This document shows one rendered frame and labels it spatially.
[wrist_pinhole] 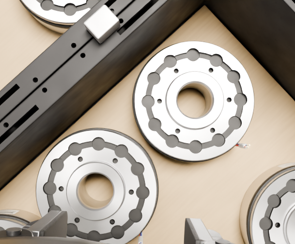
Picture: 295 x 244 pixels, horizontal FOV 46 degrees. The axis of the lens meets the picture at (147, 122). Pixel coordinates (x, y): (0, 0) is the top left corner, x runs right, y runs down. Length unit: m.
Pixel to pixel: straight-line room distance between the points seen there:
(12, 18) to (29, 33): 0.02
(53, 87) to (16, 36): 0.13
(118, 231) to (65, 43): 0.16
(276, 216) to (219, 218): 0.05
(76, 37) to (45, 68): 0.03
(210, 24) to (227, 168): 0.13
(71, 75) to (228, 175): 0.18
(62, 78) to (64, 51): 0.02
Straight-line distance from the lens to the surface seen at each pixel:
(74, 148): 0.30
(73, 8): 0.32
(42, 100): 0.23
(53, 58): 0.23
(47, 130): 0.28
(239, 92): 0.30
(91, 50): 0.23
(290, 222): 0.32
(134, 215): 0.30
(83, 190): 0.32
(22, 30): 0.36
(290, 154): 0.35
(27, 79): 0.24
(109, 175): 0.29
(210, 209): 0.33
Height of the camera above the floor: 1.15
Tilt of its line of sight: 88 degrees down
